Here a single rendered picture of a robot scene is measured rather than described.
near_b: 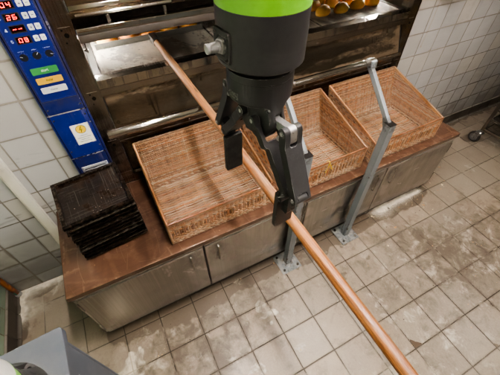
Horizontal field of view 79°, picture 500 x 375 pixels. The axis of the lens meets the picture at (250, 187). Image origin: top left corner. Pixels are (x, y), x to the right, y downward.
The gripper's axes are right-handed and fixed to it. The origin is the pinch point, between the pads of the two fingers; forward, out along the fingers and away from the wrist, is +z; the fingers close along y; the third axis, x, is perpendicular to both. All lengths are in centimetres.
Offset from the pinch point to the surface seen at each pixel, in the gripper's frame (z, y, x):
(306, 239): 27.2, 0.5, 15.1
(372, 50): 47, -91, 148
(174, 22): 7, -89, 23
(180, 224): 77, -56, -1
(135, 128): 31, -69, -5
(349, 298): 27.6, 16.5, 13.4
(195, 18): 7, -88, 31
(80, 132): 49, -105, -22
